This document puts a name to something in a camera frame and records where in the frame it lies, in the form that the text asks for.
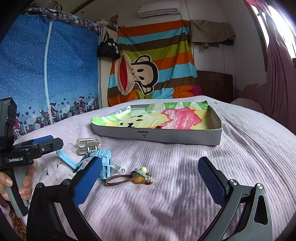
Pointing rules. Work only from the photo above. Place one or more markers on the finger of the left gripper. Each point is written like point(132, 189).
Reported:
point(33, 153)
point(45, 141)

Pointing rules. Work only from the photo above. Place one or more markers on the blue fabric wardrobe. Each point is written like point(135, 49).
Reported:
point(49, 66)

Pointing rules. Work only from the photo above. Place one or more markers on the white hair clip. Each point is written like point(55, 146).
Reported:
point(118, 168)

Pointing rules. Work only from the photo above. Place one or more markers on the brown hanging cloth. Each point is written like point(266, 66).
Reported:
point(208, 33)

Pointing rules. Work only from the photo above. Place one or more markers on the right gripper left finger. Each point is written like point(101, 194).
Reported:
point(43, 221)

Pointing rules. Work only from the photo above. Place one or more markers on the dark wooden headboard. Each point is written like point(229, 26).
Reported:
point(216, 85)

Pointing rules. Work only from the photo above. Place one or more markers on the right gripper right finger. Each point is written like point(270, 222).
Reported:
point(255, 220)

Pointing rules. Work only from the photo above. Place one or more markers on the pink bed cover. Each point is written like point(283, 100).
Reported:
point(177, 206)

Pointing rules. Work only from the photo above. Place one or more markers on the beige hair claw clip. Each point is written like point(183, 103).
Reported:
point(87, 145)

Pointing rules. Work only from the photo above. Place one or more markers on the pink curtain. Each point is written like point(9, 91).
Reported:
point(279, 96)

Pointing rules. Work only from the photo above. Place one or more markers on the black hanging bag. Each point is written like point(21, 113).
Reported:
point(108, 48)

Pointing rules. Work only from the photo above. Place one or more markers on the striped monkey blanket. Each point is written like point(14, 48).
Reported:
point(156, 62)

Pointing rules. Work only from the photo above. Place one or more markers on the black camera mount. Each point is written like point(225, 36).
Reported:
point(8, 116)

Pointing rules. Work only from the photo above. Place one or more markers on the window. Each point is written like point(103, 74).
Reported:
point(283, 26)

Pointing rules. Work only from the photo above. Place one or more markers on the grey cardboard tray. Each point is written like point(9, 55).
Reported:
point(210, 137)

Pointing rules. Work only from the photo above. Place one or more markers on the white air conditioner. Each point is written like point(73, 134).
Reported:
point(159, 9)

